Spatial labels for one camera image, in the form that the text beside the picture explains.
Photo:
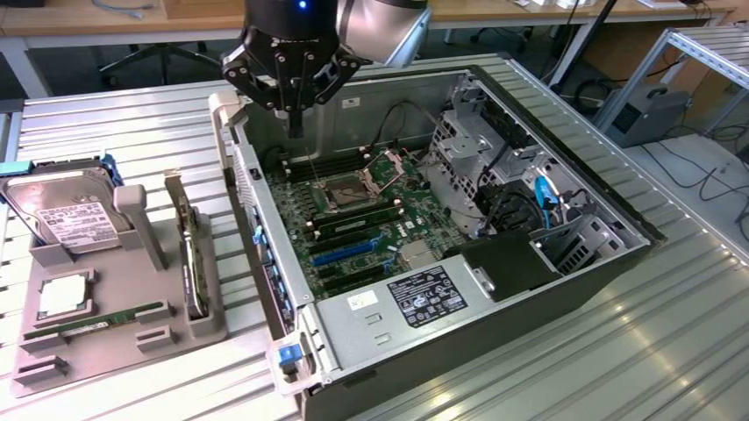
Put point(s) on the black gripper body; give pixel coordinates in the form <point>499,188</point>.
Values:
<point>290,26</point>

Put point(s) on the black graphics card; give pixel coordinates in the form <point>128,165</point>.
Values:
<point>195,272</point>

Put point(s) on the black office chair base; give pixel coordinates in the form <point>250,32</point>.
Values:
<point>163,54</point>

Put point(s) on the brown cardboard box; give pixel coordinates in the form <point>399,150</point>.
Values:
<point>199,9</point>

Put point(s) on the black RAM slot bank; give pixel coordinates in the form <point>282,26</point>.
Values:
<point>327,166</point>

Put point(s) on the open metal socket cover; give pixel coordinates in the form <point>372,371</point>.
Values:
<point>383,169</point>

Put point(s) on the thin metal locking lever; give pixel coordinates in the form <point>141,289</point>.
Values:
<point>315,175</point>

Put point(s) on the perforated metal disk bay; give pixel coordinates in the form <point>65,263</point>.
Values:
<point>462,144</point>

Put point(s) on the CPU socket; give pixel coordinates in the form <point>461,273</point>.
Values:
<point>344,193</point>

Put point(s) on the green motherboard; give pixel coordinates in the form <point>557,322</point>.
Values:
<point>421,206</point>

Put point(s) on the installed green RAM stick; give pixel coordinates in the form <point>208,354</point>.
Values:
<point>356,223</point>

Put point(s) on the wooden desk with box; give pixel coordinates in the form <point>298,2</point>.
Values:
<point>59,24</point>

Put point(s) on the black expansion slot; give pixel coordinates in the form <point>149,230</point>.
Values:
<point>339,245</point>
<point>354,280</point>

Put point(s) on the black slanted pole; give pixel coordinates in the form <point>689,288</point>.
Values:
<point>583,41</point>

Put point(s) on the silver chipset heatsink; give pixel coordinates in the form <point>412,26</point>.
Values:
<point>416,254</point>

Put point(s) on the silver hard disk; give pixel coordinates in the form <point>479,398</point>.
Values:
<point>52,197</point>

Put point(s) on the blue disk carrier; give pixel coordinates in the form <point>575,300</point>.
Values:
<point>15,169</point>

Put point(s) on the grey parts rack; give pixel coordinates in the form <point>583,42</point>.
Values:
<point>116,280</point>

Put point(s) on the black plastic shroud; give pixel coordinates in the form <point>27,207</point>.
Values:
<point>509,263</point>

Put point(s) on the long wooden desk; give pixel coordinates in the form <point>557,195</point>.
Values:
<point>643,15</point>

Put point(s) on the silver power supply unit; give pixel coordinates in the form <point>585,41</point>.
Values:
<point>374,324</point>

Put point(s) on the silver CPU chip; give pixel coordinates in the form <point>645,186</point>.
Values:
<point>61,296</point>

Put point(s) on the loose green RAM stick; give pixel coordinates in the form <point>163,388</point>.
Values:
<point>88,325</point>

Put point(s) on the blue case latch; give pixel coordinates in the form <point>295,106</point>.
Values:
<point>288,354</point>

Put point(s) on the open black PC case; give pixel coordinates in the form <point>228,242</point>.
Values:
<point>526,316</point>

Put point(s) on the aluminium slat frame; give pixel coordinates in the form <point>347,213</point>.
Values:
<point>702,48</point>

